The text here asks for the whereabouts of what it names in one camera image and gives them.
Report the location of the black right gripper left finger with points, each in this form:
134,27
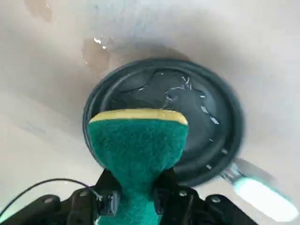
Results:
77,206

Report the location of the green and yellow sponge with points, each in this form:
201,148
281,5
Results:
138,145

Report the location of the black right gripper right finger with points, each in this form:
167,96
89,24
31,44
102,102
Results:
185,206

